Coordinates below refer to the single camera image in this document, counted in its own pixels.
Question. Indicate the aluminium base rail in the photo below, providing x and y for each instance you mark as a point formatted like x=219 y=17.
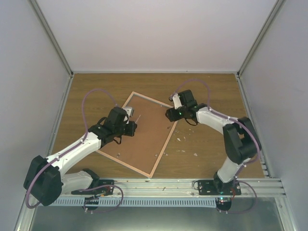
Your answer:
x=182 y=188

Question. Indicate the blue wooden picture frame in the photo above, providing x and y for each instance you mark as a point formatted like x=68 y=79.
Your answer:
x=143 y=152

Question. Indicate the aluminium corner post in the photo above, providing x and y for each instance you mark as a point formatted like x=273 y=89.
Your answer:
x=39 y=13
x=266 y=26

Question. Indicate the grey slotted cable duct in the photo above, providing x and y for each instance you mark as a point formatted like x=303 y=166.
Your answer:
x=136 y=202

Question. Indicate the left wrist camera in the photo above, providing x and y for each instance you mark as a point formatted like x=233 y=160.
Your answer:
x=129 y=111

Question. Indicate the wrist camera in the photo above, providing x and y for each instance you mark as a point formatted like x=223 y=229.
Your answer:
x=129 y=111
x=175 y=98

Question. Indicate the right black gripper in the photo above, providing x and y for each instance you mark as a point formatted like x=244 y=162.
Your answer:
x=172 y=116

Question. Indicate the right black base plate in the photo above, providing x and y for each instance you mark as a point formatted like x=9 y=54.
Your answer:
x=208 y=187

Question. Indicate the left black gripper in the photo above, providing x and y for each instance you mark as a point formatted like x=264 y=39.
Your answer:
x=133 y=125

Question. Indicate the right aluminium corner post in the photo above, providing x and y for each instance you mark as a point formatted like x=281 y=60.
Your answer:
x=266 y=26

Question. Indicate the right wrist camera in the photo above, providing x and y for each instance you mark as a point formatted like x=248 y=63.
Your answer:
x=175 y=98

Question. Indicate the left aluminium corner post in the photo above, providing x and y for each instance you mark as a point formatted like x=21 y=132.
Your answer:
x=39 y=13

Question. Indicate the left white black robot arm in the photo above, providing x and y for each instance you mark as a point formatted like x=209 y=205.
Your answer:
x=48 y=177

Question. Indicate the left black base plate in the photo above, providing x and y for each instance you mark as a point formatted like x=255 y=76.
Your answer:
x=101 y=187

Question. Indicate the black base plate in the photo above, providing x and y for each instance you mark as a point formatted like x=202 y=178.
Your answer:
x=208 y=187
x=101 y=187

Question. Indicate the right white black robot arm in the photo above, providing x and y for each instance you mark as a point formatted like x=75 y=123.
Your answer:
x=242 y=145

